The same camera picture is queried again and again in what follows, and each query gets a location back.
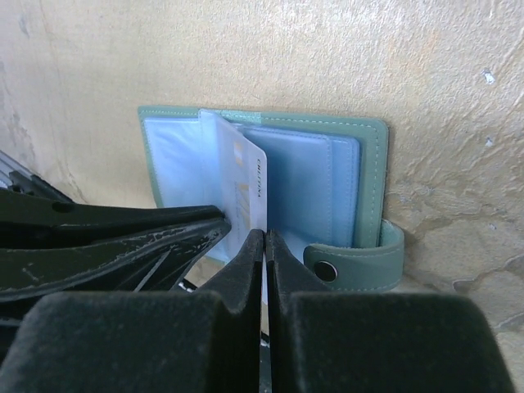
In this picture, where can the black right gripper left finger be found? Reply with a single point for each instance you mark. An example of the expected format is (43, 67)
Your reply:
(207, 340)

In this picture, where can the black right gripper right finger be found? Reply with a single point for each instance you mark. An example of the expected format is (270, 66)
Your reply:
(323, 340)

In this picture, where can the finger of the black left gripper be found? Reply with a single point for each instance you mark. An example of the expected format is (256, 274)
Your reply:
(34, 223)
(155, 258)

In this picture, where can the green leather card holder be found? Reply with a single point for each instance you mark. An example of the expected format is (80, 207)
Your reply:
(326, 180)

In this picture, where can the aluminium table frame rail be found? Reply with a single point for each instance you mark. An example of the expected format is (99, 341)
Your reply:
(16, 178)

